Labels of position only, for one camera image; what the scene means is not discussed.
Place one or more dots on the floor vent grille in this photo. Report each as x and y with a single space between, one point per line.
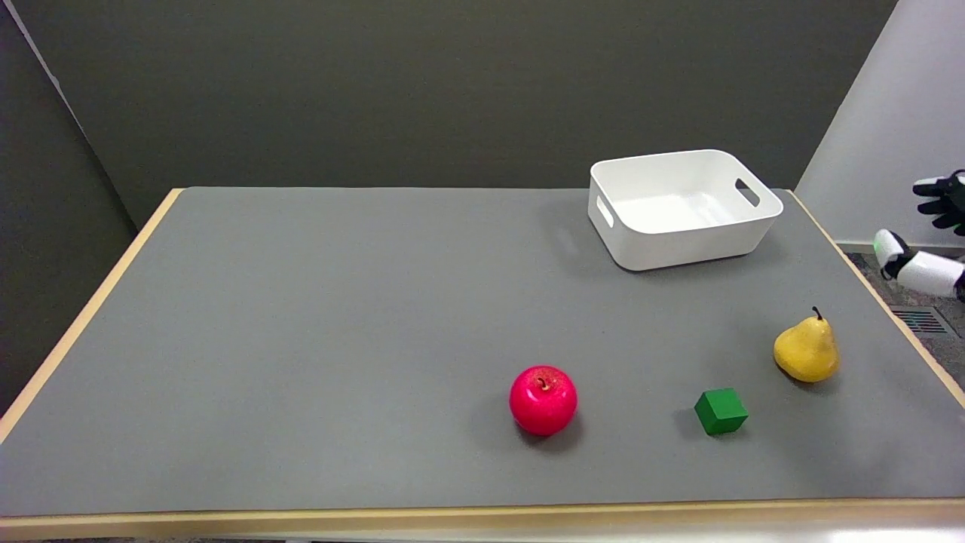
918 321

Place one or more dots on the yellow pear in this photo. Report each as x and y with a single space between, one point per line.
807 351

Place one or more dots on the green cube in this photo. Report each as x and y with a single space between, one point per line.
721 411

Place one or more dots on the white plastic bin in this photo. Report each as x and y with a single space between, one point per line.
682 207

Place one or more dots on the red apple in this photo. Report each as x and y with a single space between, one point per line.
543 400

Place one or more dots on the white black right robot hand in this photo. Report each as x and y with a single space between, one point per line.
931 256

